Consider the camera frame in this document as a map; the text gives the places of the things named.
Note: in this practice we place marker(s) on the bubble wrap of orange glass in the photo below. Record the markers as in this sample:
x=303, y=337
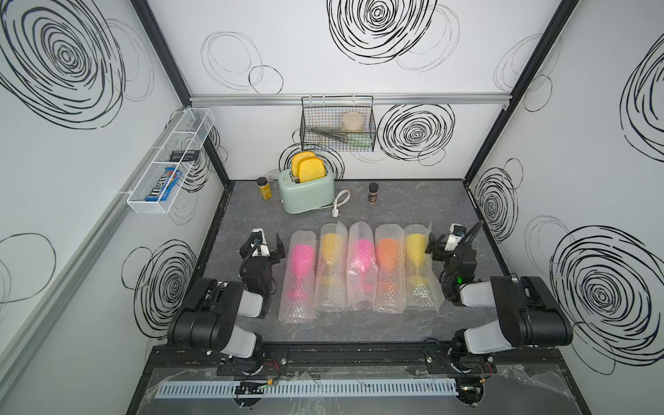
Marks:
x=396, y=232

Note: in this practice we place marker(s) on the white slotted cable duct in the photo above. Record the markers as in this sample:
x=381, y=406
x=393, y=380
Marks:
x=229, y=389

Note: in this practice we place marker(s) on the green item in basket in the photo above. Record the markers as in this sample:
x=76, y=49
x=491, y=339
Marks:
x=359, y=141

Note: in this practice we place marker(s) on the pink glass in wrap, leftmost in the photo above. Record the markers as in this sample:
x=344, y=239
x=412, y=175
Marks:
x=297, y=303

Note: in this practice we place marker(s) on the yellow-orange glass in wrap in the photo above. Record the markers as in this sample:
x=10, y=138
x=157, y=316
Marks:
x=331, y=288

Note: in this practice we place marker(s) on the black small box on shelf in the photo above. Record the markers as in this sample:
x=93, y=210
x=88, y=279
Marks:
x=184, y=156

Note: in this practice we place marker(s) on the pink glass in wrap, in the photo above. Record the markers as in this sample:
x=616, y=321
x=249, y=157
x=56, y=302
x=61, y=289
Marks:
x=361, y=270
x=297, y=303

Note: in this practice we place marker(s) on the white toaster cable plug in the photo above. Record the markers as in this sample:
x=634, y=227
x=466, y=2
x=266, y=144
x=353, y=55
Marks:
x=341, y=198

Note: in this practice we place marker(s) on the yellow spice jar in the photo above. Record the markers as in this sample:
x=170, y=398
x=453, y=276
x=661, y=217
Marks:
x=264, y=188

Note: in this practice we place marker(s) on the beige cup in basket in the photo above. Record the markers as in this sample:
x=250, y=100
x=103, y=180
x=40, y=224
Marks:
x=352, y=122

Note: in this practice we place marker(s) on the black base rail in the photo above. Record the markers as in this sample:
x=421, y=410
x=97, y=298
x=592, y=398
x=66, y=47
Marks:
x=435, y=356

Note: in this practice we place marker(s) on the white wire wall shelf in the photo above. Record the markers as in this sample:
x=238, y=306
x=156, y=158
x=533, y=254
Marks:
x=188, y=130

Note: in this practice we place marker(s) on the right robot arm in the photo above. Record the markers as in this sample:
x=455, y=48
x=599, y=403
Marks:
x=527, y=314

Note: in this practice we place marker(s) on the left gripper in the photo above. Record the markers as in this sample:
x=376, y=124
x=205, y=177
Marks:
x=262, y=257

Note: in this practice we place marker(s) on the pink glass in wrap, middle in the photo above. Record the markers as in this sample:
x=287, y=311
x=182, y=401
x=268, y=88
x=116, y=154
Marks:
x=361, y=270

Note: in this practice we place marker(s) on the yellow sponge toast front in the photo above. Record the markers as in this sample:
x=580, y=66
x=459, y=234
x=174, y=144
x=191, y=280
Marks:
x=311, y=169

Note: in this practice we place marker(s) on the orange wine glass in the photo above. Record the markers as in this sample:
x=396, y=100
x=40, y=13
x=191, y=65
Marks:
x=388, y=287

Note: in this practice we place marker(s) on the blue candy packet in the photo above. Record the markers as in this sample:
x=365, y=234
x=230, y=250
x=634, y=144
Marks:
x=165, y=184

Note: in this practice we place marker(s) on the yellow wine glass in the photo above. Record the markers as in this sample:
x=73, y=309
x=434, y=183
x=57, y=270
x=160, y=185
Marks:
x=415, y=252

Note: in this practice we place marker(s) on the black wire wall basket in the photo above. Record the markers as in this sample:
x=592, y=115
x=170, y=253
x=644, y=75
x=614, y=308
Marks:
x=321, y=120

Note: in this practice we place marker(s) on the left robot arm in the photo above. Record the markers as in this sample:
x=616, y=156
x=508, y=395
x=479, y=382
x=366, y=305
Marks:
x=206, y=319

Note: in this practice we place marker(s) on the dark spice jar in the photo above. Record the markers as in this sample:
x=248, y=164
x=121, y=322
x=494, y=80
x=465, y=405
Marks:
x=373, y=193

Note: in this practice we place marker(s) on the yellow sponge toast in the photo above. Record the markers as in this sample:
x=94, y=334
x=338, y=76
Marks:
x=298, y=159
x=311, y=169

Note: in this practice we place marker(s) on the mint green toaster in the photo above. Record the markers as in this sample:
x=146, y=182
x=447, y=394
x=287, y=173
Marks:
x=298, y=198

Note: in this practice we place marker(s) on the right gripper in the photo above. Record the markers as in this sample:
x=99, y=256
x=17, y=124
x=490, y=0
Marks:
x=451, y=253

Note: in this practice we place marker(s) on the yellow sponge toast back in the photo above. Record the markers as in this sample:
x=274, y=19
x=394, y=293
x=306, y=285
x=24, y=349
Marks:
x=298, y=159

